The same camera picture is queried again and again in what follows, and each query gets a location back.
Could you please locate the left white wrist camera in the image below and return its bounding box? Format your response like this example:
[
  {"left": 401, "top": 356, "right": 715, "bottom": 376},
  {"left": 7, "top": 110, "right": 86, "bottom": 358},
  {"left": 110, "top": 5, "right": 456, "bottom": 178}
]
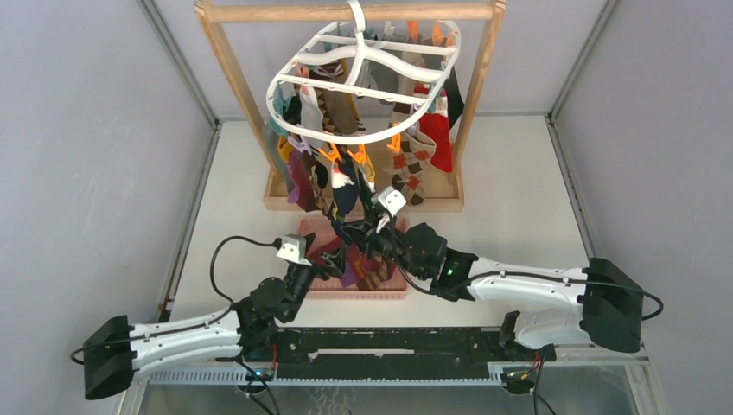
[{"left": 276, "top": 233, "right": 312, "bottom": 266}]

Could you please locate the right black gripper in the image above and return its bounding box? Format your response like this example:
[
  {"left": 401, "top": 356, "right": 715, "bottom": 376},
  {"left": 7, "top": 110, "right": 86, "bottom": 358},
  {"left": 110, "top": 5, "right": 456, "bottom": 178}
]
[{"left": 343, "top": 210, "right": 429, "bottom": 281}]

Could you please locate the black sock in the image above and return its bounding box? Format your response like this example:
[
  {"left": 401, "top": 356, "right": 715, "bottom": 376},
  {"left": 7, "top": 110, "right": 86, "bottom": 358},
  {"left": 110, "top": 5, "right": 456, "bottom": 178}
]
[{"left": 443, "top": 68, "right": 464, "bottom": 128}]

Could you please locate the maroon purple striped sock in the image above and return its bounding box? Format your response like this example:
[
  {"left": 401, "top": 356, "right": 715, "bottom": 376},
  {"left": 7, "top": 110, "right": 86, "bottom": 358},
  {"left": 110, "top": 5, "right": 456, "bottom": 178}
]
[{"left": 336, "top": 246, "right": 392, "bottom": 290}]

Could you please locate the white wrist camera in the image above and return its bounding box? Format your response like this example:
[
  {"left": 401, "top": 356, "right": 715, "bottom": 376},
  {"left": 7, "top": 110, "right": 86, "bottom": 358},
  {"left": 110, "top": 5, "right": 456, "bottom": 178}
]
[
  {"left": 372, "top": 186, "right": 407, "bottom": 233},
  {"left": 276, "top": 233, "right": 312, "bottom": 266}
]

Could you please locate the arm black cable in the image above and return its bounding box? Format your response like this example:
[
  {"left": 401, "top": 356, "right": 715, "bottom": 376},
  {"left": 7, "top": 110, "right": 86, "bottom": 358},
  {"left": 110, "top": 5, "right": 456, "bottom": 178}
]
[
  {"left": 209, "top": 235, "right": 282, "bottom": 304},
  {"left": 389, "top": 223, "right": 664, "bottom": 322}
]

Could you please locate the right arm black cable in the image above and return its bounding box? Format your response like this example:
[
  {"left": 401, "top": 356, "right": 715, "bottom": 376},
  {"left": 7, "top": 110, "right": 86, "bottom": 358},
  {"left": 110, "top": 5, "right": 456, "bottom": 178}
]
[{"left": 389, "top": 223, "right": 664, "bottom": 322}]

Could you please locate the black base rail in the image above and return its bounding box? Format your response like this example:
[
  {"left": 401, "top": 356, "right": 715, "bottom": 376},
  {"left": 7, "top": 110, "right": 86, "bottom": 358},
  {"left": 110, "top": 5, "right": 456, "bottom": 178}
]
[{"left": 245, "top": 327, "right": 541, "bottom": 381}]

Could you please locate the red sock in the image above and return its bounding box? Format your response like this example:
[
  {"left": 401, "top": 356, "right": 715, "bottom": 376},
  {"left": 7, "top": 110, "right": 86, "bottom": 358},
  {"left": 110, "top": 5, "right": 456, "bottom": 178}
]
[{"left": 418, "top": 89, "right": 454, "bottom": 173}]

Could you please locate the pink perforated plastic basket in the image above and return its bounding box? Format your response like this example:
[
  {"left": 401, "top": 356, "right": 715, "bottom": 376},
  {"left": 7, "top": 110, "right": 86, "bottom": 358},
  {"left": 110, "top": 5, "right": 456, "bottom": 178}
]
[{"left": 296, "top": 216, "right": 409, "bottom": 300}]

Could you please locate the brown white striped sock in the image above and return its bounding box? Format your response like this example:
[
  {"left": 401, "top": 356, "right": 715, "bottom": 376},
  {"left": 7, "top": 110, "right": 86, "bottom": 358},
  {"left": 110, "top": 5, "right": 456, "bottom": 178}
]
[{"left": 356, "top": 263, "right": 395, "bottom": 291}]

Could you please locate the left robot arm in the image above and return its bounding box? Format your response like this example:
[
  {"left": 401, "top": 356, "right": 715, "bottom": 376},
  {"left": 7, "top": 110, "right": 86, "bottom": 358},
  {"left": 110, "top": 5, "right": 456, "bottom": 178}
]
[{"left": 77, "top": 247, "right": 347, "bottom": 400}]

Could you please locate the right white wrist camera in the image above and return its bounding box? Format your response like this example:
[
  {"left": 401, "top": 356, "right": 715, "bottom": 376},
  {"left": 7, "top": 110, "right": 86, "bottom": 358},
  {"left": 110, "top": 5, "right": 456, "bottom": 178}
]
[{"left": 372, "top": 186, "right": 407, "bottom": 233}]

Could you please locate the brown argyle sock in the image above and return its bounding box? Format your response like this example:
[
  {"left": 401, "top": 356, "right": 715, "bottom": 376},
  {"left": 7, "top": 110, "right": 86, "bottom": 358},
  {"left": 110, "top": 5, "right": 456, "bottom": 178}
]
[{"left": 311, "top": 61, "right": 357, "bottom": 135}]

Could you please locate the white oval clip hanger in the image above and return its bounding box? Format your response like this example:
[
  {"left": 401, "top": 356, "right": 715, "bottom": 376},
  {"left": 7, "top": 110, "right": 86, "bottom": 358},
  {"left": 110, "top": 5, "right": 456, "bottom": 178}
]
[{"left": 266, "top": 1, "right": 462, "bottom": 145}]

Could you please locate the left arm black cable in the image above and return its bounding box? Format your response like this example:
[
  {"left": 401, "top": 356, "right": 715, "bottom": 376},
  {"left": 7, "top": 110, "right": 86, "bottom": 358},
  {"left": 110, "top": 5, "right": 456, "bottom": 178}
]
[{"left": 209, "top": 235, "right": 282, "bottom": 304}]

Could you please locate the navy green sock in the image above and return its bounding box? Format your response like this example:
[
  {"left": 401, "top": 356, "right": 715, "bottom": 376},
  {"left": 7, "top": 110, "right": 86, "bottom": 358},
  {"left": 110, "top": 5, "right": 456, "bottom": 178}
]
[{"left": 328, "top": 163, "right": 359, "bottom": 245}]

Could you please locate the white green sock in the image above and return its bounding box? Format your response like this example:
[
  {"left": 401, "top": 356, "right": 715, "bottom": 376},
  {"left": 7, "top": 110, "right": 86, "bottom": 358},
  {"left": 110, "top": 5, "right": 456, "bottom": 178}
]
[{"left": 356, "top": 159, "right": 375, "bottom": 200}]

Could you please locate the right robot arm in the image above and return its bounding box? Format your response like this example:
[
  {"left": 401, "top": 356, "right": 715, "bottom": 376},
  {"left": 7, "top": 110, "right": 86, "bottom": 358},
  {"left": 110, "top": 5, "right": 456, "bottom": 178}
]
[{"left": 341, "top": 217, "right": 647, "bottom": 360}]

